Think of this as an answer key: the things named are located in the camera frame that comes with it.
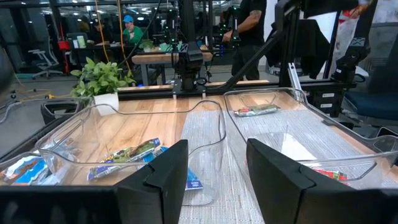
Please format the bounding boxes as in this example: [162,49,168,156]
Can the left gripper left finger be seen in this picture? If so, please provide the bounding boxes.
[113,139,190,224]

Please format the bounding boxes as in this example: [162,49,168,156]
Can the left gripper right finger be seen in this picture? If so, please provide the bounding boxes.
[246,138,354,224]

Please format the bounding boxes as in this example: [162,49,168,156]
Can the green blue granola bar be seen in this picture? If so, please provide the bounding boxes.
[86,138,162,182]

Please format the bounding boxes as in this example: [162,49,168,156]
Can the white red granola bar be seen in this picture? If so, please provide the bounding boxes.
[337,8,363,47]

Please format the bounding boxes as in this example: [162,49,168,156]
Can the green granola bar red end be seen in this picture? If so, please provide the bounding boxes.
[234,103,281,118]

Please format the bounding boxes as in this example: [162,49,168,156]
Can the blue orange white granola bar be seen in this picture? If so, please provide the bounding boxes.
[0,155,50,187]
[39,172,62,187]

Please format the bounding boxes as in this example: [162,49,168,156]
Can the black hanging jacket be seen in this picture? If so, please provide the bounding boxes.
[266,19,331,80]

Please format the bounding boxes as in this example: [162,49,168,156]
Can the person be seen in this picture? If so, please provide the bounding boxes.
[122,14,145,44]
[221,0,268,81]
[88,18,108,44]

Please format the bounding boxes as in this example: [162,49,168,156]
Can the woven white table mat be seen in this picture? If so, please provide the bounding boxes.
[178,108,398,224]

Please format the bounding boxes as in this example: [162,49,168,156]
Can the black control box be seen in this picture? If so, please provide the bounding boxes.
[306,90,343,118]

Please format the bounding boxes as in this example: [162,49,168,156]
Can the white plant pot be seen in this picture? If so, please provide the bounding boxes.
[93,92,120,116]

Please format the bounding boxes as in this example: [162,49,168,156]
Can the blue office chair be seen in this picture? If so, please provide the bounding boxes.
[344,34,398,122]

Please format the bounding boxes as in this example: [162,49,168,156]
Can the green potted plant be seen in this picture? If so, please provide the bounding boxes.
[70,57,137,98]

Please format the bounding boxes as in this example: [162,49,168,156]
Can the wooden desk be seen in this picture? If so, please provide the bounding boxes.
[131,46,215,86]

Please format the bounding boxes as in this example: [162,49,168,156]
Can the black open-top box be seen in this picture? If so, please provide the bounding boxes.
[40,100,85,125]

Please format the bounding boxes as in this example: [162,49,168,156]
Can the small desk plant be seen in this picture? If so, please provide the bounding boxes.
[139,39,155,53]

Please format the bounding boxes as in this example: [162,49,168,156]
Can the white office chair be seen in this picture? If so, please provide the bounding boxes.
[27,48,64,80]

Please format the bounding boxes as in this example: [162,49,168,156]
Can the silver aluminium bracket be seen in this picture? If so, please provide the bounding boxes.
[286,62,303,93]

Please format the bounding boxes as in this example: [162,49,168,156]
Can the yellow hanging cable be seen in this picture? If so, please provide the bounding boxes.
[94,0,111,63]

